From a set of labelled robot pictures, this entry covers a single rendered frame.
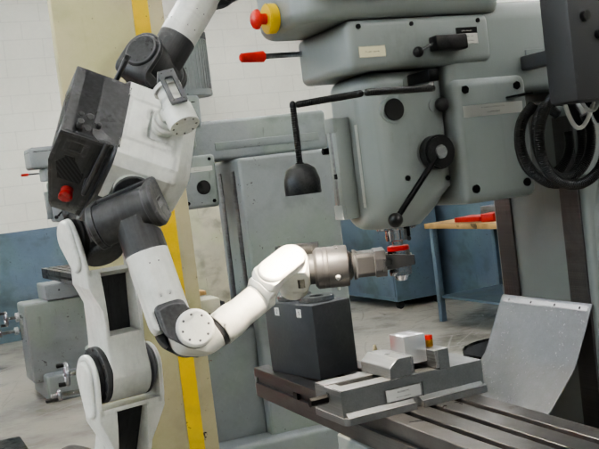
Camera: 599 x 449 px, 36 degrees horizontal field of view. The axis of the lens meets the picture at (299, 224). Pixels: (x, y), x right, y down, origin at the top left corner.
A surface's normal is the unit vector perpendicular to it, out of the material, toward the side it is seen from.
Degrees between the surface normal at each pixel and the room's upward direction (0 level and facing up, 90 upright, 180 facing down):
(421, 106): 90
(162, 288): 72
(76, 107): 59
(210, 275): 90
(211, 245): 90
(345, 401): 90
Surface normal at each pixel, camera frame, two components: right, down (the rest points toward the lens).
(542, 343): -0.86, -0.34
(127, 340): 0.61, 0.04
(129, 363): 0.58, -0.19
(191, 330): 0.27, -0.29
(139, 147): 0.45, -0.55
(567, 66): -0.91, 0.13
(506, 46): 0.41, 0.00
